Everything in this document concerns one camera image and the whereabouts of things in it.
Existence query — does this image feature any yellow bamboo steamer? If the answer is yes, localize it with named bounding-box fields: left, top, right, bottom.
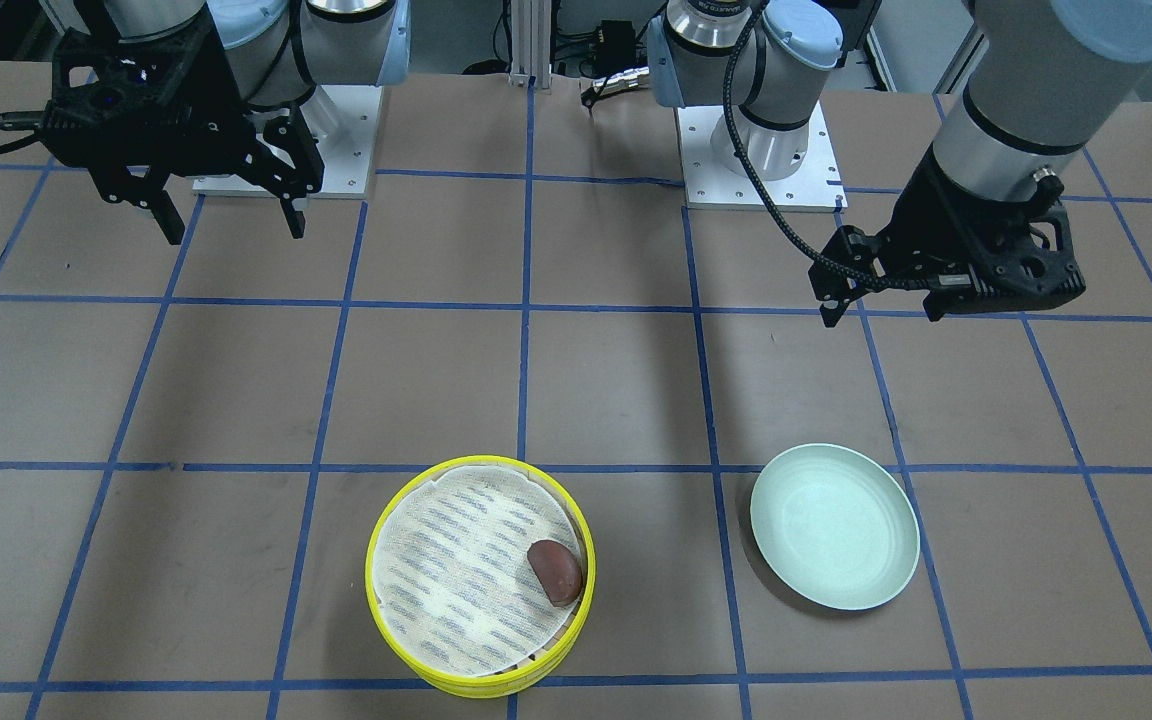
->
left=365, top=455, right=596, bottom=676
left=391, top=615, right=588, bottom=700

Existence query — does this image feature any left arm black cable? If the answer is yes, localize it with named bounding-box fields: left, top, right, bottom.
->
left=722, top=0, right=937, bottom=293

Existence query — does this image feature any light green plate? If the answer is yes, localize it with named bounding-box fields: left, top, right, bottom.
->
left=749, top=444, right=922, bottom=611

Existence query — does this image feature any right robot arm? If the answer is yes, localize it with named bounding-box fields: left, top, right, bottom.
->
left=38, top=1, right=410, bottom=245

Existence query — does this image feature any black electronics box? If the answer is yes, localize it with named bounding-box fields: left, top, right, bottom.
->
left=591, top=18, right=641, bottom=67

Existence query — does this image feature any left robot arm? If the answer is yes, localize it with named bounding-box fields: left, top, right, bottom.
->
left=644, top=1, right=1152, bottom=327

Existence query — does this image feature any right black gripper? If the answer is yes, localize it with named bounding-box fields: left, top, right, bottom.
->
left=41, top=10, right=324, bottom=247

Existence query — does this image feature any aluminium frame post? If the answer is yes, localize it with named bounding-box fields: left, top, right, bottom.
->
left=507, top=0, right=554, bottom=92

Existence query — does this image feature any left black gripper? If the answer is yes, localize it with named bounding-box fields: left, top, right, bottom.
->
left=809, top=151, right=1087, bottom=328

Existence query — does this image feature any dark red bun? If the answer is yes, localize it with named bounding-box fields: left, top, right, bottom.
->
left=526, top=539, right=585, bottom=609

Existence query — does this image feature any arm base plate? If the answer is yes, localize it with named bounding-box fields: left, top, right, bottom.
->
left=675, top=104, right=849, bottom=213
left=187, top=85, right=387, bottom=200

